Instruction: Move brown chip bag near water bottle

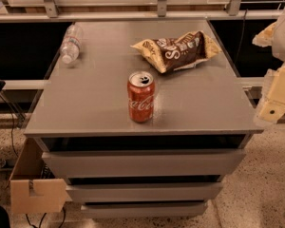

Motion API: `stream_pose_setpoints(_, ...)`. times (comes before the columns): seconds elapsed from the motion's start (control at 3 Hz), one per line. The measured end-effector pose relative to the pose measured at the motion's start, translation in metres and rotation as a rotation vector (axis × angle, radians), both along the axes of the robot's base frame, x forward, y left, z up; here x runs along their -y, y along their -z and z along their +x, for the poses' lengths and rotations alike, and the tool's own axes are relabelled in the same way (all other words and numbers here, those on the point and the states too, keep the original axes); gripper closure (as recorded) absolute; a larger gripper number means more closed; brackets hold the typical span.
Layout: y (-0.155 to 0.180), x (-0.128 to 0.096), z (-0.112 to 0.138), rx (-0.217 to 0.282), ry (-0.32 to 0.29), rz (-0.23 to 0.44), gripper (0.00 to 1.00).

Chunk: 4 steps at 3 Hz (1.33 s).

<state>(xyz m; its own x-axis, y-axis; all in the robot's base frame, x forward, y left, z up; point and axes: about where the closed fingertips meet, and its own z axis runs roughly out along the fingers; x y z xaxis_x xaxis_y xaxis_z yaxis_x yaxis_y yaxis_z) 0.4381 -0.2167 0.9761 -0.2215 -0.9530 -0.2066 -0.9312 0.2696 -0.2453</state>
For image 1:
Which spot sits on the clear plastic water bottle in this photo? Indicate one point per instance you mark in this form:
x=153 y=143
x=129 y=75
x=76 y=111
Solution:
x=71 y=45

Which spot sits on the bottom grey drawer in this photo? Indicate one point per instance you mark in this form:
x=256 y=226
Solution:
x=142 y=210

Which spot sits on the top grey drawer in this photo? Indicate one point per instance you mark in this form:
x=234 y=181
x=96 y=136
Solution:
x=137 y=163

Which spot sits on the grey drawer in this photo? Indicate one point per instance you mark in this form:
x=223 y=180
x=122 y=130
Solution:
x=144 y=192
x=142 y=210
x=137 y=163

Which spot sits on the middle grey drawer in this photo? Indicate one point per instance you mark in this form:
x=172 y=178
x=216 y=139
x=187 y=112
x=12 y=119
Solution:
x=144 y=192

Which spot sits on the brown chip bag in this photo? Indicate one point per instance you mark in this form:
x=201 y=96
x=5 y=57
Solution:
x=172 y=54

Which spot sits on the grey drawer cabinet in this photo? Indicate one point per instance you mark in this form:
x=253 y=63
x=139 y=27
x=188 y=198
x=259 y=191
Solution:
x=130 y=141

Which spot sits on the metal shelf frame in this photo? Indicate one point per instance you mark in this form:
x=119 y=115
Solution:
x=104 y=10

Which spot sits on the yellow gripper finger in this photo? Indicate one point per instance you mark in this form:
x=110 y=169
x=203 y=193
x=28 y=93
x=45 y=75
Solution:
x=271 y=106
x=265 y=37

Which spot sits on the brown cardboard box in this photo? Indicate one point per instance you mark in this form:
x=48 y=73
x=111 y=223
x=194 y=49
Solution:
x=29 y=192

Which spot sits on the red Coca-Cola can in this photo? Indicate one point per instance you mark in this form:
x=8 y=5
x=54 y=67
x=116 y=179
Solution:
x=141 y=90

